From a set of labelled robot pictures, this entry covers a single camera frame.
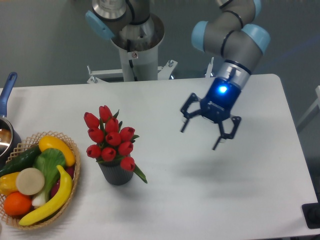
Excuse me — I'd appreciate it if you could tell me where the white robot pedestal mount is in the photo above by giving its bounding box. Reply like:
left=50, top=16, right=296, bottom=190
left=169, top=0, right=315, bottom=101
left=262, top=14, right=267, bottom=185
left=85, top=10, right=178, bottom=82

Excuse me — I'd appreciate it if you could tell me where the yellow bell pepper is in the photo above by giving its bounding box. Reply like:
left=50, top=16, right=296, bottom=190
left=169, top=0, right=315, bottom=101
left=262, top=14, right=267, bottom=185
left=0, top=172, right=20, bottom=196

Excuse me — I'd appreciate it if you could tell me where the black device at table edge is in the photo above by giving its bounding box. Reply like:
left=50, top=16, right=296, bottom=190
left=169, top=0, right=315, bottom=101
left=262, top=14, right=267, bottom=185
left=301, top=202, right=320, bottom=229

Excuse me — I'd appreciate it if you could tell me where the blue handled saucepan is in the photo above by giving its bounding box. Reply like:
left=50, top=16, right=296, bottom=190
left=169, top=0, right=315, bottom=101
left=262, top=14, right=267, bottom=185
left=0, top=72, right=22, bottom=169

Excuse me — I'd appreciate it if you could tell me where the dark grey ribbed vase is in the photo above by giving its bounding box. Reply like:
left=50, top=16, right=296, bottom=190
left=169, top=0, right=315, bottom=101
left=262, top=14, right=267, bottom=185
left=96, top=157, right=134, bottom=186

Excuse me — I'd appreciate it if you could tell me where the yellow banana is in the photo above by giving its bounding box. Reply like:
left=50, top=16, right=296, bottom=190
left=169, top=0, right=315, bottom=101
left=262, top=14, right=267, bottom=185
left=18, top=165, right=73, bottom=226

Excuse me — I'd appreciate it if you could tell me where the green cucumber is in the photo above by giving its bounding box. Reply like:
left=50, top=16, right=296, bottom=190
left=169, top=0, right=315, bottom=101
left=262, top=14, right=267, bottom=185
left=0, top=145, right=41, bottom=177

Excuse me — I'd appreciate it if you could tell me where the green bok choy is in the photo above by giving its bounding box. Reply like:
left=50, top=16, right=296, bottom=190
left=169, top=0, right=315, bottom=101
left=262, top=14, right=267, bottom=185
left=32, top=148, right=66, bottom=208

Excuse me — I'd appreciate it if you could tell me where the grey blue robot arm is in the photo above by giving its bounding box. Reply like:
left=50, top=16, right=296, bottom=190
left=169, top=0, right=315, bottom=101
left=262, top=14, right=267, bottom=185
left=85, top=0, right=271, bottom=142

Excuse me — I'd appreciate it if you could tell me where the red tulip bouquet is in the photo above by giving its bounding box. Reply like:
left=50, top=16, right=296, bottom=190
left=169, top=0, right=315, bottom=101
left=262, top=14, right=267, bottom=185
left=83, top=105, right=148, bottom=183

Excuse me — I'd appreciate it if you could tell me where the dark red vegetable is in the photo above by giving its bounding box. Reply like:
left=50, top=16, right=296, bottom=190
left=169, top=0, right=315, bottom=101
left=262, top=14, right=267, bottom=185
left=50, top=166, right=75, bottom=199

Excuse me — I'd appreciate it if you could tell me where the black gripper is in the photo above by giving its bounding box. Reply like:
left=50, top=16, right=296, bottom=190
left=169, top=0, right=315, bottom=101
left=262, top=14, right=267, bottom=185
left=179, top=76, right=243, bottom=151

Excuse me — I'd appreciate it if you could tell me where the woven wicker basket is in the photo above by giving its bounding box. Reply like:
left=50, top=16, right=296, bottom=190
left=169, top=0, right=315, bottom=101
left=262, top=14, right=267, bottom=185
left=0, top=131, right=81, bottom=231

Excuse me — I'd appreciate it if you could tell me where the beige round disc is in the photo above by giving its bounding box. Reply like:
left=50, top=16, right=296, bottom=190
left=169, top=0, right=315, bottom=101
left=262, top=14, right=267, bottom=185
left=15, top=167, right=45, bottom=196

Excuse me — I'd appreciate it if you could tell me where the orange fruit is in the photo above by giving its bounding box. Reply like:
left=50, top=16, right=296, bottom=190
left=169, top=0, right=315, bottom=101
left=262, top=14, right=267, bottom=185
left=3, top=191, right=32, bottom=216

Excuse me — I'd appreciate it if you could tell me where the white frame at right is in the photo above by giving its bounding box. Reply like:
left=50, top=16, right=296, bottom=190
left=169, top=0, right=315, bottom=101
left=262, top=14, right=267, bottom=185
left=296, top=85, right=320, bottom=133

